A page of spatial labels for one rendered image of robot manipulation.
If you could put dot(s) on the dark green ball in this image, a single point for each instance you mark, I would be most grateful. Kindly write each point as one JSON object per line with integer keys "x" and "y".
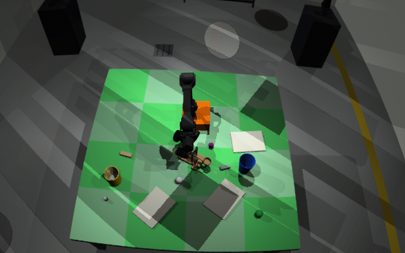
{"x": 259, "y": 213}

